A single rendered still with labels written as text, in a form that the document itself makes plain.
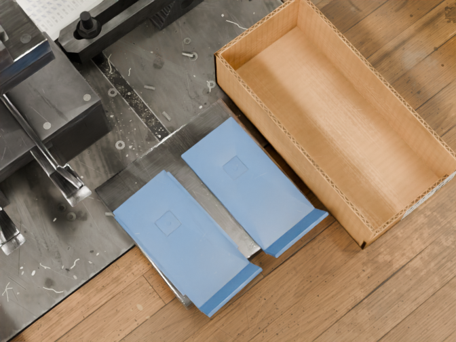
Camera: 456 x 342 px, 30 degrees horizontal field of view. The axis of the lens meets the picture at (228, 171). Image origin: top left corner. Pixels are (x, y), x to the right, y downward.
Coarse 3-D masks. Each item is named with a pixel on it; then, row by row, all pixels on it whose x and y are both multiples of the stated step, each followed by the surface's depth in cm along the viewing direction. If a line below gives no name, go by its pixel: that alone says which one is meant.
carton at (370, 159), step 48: (288, 0) 91; (240, 48) 92; (288, 48) 97; (336, 48) 92; (240, 96) 91; (288, 96) 95; (336, 96) 95; (384, 96) 90; (288, 144) 87; (336, 144) 93; (384, 144) 93; (432, 144) 87; (336, 192) 84; (384, 192) 91; (432, 192) 89
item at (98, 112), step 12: (96, 108) 87; (84, 120) 88; (96, 120) 89; (108, 120) 91; (60, 132) 86; (72, 132) 88; (84, 132) 90; (96, 132) 92; (108, 132) 94; (48, 144) 86; (60, 144) 88; (72, 144) 90; (84, 144) 92; (60, 156) 90; (72, 156) 92; (12, 168) 85; (0, 180) 86; (0, 192) 88; (0, 204) 90
